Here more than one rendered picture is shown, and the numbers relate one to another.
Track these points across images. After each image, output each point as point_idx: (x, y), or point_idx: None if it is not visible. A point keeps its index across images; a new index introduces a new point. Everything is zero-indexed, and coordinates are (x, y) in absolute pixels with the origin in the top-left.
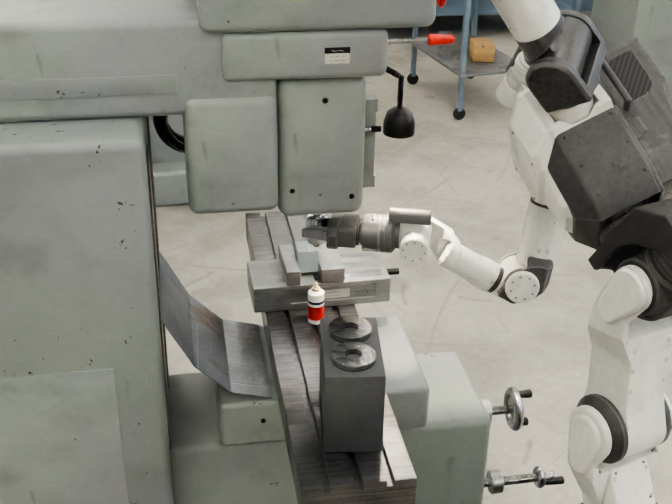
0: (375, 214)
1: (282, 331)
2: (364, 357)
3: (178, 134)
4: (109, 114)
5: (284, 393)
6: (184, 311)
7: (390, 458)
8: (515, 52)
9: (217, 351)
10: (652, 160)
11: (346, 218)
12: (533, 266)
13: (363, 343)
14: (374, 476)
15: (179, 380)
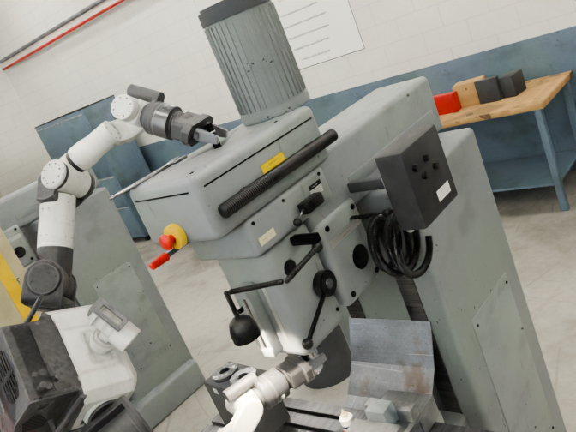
0: (267, 373)
1: (360, 417)
2: (218, 374)
3: (413, 254)
4: None
5: (303, 401)
6: (398, 355)
7: (219, 428)
8: (111, 306)
9: (382, 389)
10: (13, 375)
11: (291, 366)
12: None
13: (225, 376)
14: (218, 417)
15: (449, 417)
